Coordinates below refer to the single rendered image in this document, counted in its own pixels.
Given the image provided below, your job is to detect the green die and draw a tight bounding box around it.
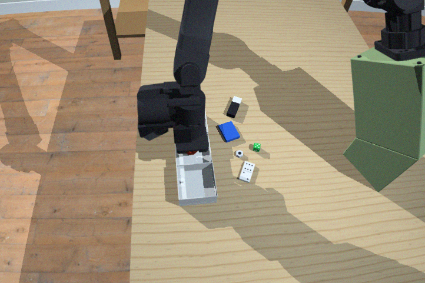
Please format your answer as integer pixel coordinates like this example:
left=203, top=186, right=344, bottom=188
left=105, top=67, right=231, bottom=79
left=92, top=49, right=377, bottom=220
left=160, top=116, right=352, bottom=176
left=253, top=143, right=261, bottom=152

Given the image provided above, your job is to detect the blue block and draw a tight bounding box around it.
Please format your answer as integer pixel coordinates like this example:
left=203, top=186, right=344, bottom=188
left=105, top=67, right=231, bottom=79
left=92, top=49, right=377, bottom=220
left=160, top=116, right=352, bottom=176
left=218, top=121, right=240, bottom=142

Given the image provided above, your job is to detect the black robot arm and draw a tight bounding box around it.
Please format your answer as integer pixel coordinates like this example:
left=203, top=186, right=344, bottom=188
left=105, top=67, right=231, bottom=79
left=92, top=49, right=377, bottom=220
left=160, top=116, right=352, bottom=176
left=137, top=0, right=425, bottom=144

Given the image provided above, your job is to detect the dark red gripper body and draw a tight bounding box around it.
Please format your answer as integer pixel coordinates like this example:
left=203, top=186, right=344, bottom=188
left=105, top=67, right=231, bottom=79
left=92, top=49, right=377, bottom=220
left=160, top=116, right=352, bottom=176
left=176, top=119, right=208, bottom=154

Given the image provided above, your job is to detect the white domino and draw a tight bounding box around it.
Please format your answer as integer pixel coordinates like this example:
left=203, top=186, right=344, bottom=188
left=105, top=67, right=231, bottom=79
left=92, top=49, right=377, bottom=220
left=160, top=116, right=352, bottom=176
left=239, top=161, right=255, bottom=183

